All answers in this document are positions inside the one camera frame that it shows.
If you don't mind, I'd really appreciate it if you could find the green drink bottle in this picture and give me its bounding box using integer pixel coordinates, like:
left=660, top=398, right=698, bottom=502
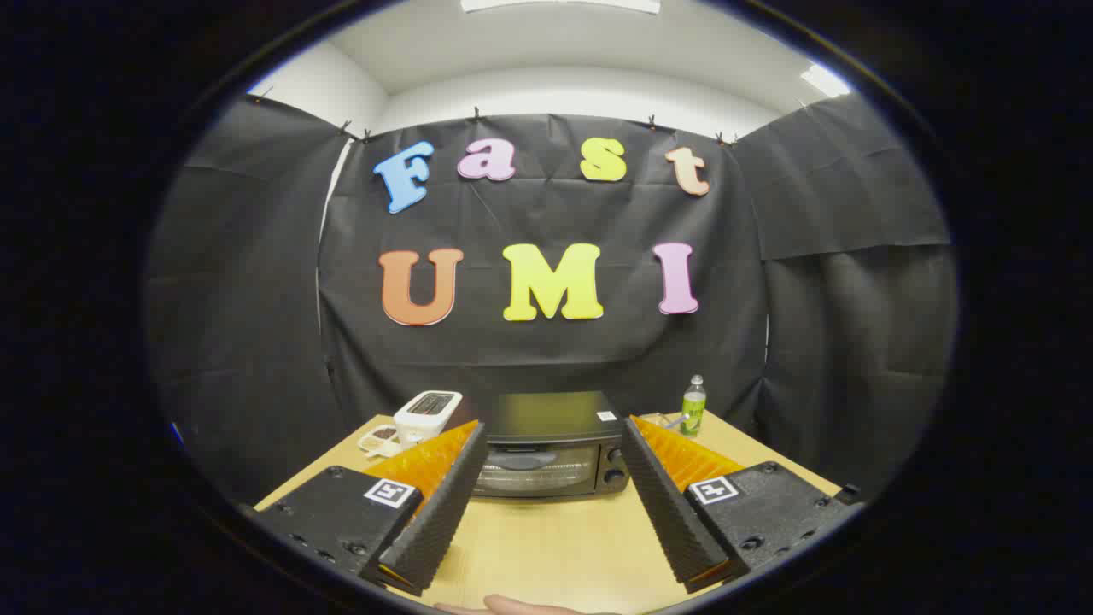
left=681, top=374, right=708, bottom=438

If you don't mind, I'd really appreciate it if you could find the ceiling light panel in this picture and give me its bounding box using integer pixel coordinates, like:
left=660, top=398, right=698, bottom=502
left=461, top=0, right=661, bottom=15
left=800, top=64, right=852, bottom=97

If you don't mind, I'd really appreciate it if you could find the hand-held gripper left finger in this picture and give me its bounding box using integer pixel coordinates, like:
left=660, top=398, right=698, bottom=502
left=248, top=419, right=489, bottom=599

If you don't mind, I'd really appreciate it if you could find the black backdrop cloth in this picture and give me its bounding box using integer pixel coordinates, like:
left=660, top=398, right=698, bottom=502
left=145, top=92, right=957, bottom=505

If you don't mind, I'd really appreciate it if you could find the black toaster oven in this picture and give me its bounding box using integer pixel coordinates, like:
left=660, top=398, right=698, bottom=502
left=472, top=390, right=633, bottom=501

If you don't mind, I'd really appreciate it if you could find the white pop-up toaster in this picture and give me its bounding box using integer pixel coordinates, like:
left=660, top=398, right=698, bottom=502
left=393, top=390, right=464, bottom=449

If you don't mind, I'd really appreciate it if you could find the small white dish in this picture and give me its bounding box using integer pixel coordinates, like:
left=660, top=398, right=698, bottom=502
left=357, top=425, right=402, bottom=458

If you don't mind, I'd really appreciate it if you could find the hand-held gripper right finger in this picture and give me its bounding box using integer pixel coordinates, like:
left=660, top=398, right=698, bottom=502
left=622, top=415, right=863, bottom=595

